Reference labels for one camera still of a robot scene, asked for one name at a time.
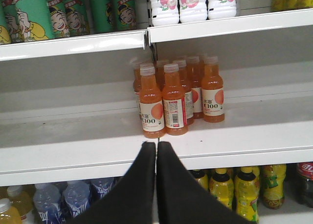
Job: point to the yellow lemon tea bottle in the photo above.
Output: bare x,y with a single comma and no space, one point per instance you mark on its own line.
221,186
201,177
246,194
273,177

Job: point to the orange drink bottle white label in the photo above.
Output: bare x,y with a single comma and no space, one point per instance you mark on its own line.
22,201
8,213

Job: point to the white store shelf unit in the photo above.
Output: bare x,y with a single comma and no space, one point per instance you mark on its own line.
67,108

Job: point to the orange C100 juice bottle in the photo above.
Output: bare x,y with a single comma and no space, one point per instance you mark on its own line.
212,88
151,104
173,96

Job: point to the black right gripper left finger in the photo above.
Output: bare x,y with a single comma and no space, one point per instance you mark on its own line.
131,199

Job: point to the white peach drink bottle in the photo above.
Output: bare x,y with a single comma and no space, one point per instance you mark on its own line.
192,11
164,12
220,9

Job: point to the green cartoon drink bottle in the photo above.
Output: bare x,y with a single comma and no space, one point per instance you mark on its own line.
125,16
27,20

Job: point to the blue sports drink bottle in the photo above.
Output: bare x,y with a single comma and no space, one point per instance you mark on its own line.
47,201
77,197

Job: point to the cola bottle red label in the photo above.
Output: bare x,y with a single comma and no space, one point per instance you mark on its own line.
304,183

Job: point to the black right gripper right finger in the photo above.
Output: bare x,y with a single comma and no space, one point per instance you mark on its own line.
181,199

